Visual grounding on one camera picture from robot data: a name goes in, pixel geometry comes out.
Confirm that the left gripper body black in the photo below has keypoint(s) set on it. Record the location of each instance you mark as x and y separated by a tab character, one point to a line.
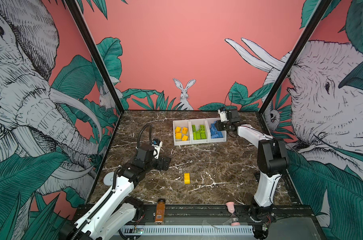
158	164

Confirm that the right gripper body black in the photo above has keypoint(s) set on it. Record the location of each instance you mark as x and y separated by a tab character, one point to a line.
225	126

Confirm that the blue lego brick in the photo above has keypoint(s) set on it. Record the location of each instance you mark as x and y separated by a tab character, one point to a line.
215	134

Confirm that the large green lego brick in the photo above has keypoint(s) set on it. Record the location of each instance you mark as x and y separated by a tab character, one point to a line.
202	129

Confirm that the white three-compartment bin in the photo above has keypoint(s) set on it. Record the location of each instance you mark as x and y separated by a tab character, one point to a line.
197	123

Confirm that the yellow lego brick lowest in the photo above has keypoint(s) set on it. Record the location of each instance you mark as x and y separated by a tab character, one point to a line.
184	130

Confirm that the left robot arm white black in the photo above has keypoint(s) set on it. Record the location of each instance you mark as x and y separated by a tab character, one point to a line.
116	207

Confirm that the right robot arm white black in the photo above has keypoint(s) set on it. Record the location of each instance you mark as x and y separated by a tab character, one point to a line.
272	160

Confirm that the brown spice bottle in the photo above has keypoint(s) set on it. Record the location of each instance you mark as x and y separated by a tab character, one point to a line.
160	211

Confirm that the tin can silver lid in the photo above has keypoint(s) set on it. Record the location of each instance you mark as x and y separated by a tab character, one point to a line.
109	179

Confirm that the pink hourglass timer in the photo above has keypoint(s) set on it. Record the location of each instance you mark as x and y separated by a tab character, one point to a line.
234	220

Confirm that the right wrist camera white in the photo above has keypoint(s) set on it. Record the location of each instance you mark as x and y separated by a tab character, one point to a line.
222	114

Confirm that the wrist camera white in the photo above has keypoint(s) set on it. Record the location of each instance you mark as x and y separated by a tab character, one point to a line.
157	144
222	114

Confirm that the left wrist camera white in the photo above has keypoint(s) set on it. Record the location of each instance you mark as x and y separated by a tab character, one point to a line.
157	144

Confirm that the white perforated rail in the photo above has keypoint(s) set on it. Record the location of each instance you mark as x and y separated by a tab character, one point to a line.
163	230

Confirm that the black base frame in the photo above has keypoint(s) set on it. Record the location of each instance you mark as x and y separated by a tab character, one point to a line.
218	213

